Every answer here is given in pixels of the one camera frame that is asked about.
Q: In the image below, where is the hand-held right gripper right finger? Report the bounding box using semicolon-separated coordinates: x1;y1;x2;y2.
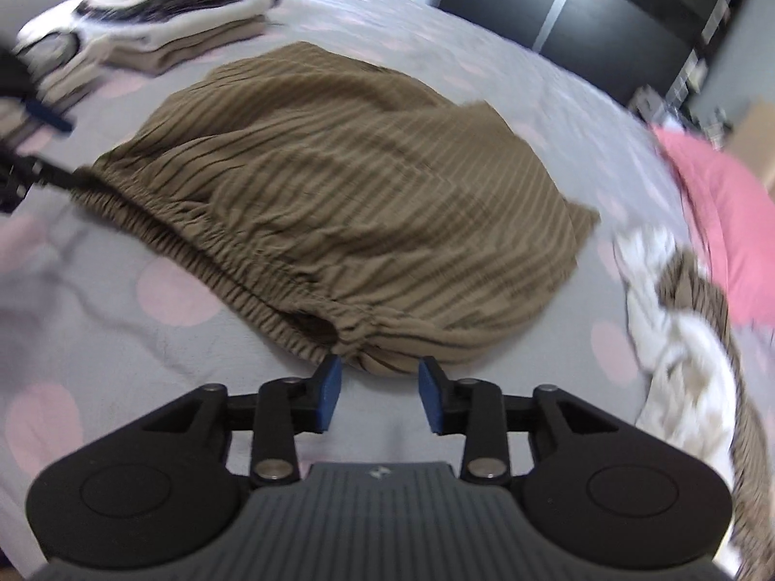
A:
418;356;632;489

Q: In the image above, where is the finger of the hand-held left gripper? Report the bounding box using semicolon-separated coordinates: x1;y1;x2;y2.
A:
0;88;75;133
0;153;93;196

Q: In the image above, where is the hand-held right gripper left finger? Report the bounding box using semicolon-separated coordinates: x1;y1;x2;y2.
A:
142;355;343;489

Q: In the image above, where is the olive ribbed skirt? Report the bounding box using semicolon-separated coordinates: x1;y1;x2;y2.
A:
69;41;602;375

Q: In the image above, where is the white folded garment dark print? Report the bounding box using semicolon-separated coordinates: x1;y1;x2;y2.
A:
12;3;116;104

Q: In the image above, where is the tan folded garment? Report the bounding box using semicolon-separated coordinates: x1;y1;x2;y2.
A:
103;15;270;76

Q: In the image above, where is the grey pink-dotted bed sheet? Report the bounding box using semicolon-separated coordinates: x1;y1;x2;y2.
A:
0;0;736;581

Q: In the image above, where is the white black striped folded garment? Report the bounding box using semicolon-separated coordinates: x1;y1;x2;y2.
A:
76;0;285;43

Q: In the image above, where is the white crumpled garment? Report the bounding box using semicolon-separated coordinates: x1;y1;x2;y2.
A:
611;227;738;458

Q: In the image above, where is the brown striped crumpled garment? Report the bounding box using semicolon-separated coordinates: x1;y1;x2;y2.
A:
657;248;775;581

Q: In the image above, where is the pink pillow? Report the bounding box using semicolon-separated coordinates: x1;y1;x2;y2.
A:
651;124;775;331

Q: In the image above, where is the black wardrobe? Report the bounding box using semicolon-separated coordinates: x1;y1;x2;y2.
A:
436;0;760;107

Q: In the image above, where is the cardboard box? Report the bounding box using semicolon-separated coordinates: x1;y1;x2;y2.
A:
725;97;775;190

